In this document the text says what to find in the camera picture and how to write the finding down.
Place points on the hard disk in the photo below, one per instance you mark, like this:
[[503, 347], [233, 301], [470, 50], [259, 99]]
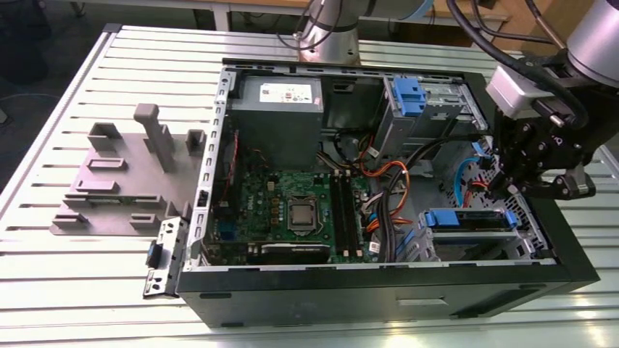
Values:
[[442, 219]]

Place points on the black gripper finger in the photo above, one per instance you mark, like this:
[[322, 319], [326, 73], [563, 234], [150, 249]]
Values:
[[557, 185], [503, 156]]

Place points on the silver hinged case bracket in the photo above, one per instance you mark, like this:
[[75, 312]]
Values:
[[170, 232]]

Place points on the CPU socket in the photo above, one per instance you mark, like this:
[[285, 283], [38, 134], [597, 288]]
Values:
[[291, 226]]

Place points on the blue plastic drive latch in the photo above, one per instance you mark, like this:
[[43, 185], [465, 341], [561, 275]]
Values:
[[410, 96]]

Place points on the green RAM stick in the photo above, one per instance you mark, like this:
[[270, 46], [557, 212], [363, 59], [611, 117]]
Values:
[[127, 198]]

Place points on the metal optical drive cage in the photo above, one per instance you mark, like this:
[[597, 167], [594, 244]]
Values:
[[402, 134]]

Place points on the blue bracket latch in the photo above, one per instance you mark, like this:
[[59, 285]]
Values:
[[155, 253]]

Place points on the wooden desk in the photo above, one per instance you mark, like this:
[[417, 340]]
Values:
[[493, 16]]

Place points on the blue VGA port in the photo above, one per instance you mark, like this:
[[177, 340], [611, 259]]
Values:
[[227, 232]]

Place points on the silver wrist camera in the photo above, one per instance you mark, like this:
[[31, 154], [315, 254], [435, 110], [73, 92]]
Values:
[[513, 94]]

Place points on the metal disk bay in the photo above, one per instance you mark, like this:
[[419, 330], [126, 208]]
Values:
[[466, 238]]

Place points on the RAM slot white clips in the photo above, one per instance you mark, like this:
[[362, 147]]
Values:
[[342, 214], [354, 214]]

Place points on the grey power supply unit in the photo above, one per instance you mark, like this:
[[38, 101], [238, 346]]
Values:
[[275, 137]]

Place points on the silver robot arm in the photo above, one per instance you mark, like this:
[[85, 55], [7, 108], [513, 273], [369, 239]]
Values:
[[334, 43]]

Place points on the green motherboard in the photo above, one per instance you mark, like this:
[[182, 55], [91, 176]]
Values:
[[290, 181]]

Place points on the silver CPU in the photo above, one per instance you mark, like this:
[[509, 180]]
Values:
[[302, 214]]

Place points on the grey parts rack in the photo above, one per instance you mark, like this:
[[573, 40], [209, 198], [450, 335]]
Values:
[[121, 174]]

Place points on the black graphics card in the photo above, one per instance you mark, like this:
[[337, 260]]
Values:
[[295, 252]]

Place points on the black PC case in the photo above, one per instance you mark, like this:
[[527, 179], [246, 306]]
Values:
[[338, 297]]

